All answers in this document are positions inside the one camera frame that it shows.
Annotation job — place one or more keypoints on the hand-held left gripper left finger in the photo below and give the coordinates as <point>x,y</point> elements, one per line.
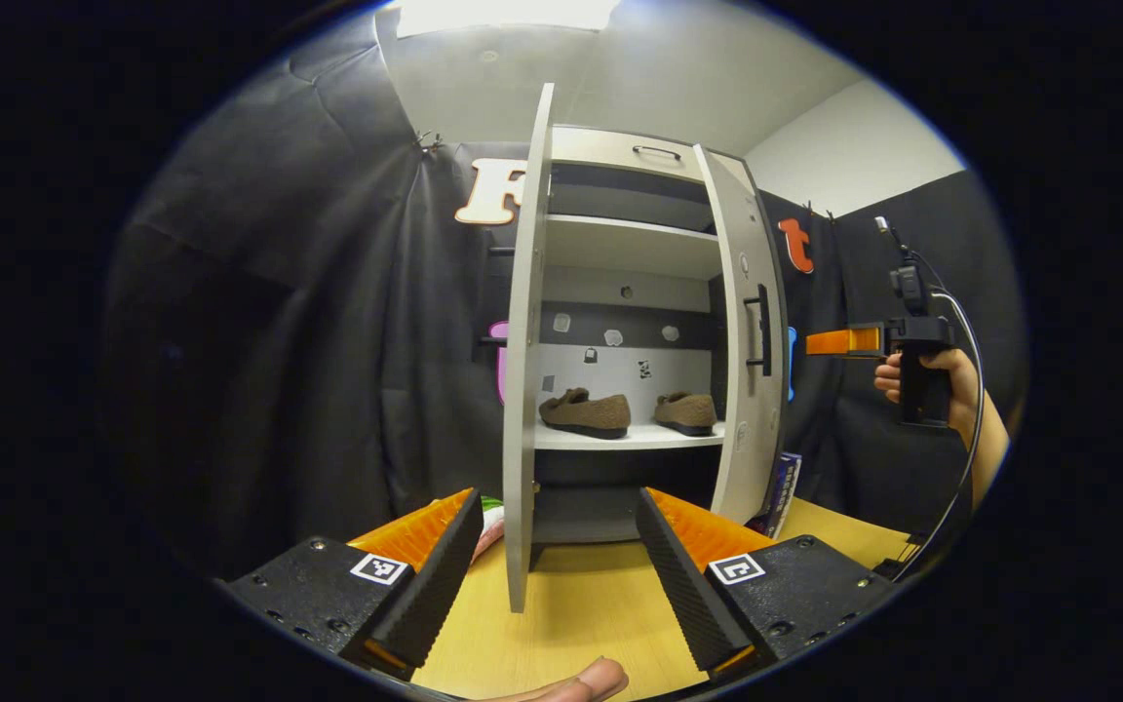
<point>420,604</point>

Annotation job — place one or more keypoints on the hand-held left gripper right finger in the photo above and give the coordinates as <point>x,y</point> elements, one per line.
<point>688,600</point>

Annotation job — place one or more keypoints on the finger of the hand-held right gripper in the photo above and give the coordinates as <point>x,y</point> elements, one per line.
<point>844,342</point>

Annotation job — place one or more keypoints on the beige grey shoe cabinet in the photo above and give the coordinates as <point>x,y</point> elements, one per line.
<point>620,507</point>

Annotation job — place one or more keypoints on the beige cabinet door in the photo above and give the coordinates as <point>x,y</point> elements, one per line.
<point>732,429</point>
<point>522,390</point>

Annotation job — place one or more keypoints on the brown fuzzy shoe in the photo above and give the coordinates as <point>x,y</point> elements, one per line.
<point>688,414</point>
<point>591,414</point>

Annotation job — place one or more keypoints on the white green pink object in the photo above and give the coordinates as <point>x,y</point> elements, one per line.
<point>490,531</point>

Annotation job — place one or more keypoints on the blue printed box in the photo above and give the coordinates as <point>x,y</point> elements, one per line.
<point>784,487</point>

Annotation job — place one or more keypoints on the black backdrop cloth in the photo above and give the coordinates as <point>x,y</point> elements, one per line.
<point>279,341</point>

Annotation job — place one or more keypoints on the metal backdrop clip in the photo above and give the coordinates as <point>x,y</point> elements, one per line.
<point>430,143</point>

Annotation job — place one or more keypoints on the ceiling light panel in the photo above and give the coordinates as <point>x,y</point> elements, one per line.
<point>503,15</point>

